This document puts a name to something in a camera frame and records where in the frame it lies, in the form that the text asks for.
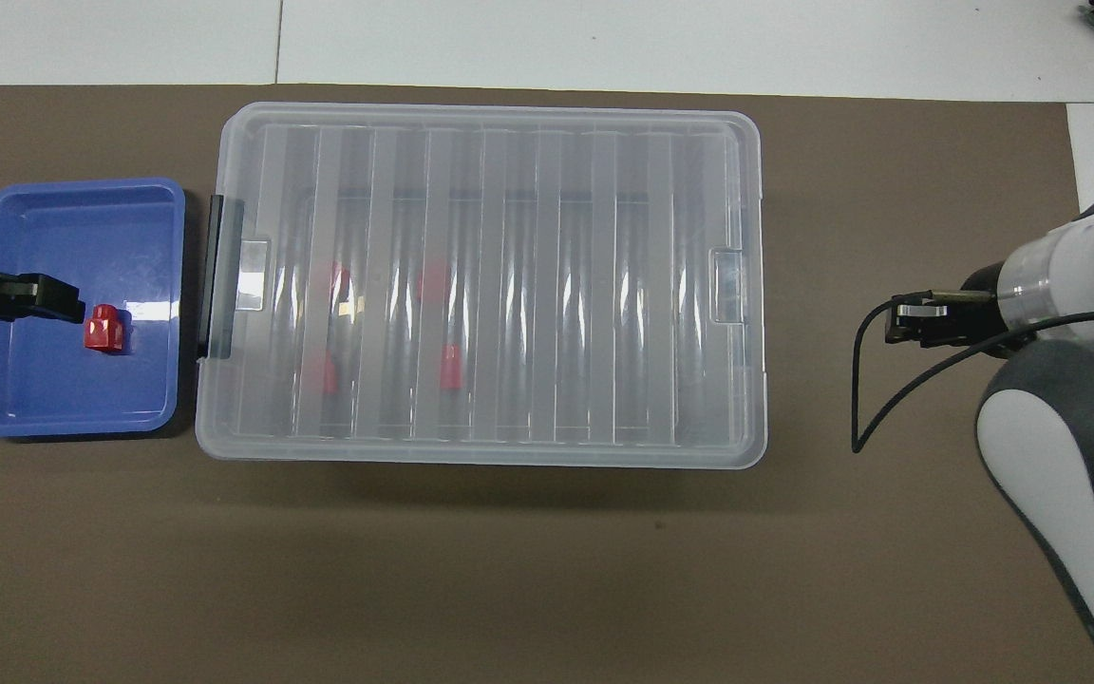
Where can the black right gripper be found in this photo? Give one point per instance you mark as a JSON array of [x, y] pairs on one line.
[[974, 313]]

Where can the red block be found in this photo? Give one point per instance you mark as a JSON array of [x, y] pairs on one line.
[[338, 282], [105, 329], [431, 282], [450, 369], [327, 375]]

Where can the clear ribbed plastic lid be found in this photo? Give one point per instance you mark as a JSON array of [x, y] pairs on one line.
[[509, 285]]

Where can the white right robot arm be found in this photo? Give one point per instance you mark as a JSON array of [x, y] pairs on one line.
[[1079, 427]]

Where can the blue plastic tray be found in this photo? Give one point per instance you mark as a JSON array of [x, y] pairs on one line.
[[53, 389]]

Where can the clear plastic storage box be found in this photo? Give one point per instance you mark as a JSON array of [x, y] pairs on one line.
[[210, 446]]

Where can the brown table mat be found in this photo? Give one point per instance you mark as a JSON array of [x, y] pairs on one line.
[[509, 570]]

